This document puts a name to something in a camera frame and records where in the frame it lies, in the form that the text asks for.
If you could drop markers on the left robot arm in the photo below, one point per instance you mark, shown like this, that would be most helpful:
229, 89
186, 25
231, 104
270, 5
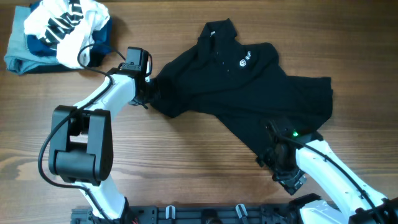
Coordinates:
78, 152

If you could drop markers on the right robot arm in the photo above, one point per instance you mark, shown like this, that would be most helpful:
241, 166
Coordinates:
354, 200

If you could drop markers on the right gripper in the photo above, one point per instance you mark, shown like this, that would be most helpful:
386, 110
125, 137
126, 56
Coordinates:
291, 180

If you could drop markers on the black polo shirt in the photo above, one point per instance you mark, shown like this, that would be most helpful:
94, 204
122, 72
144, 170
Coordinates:
243, 86

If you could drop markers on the light blue folded garment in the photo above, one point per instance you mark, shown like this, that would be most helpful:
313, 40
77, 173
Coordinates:
18, 58

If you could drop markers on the white shirt with black print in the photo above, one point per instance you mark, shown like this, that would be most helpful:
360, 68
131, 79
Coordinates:
71, 28

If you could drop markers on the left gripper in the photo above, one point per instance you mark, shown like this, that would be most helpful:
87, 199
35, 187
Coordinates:
138, 101

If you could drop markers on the dark blue folded garment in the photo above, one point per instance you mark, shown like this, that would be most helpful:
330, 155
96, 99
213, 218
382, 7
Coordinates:
101, 40

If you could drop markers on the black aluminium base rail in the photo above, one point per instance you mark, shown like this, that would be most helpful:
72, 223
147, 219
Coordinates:
263, 214

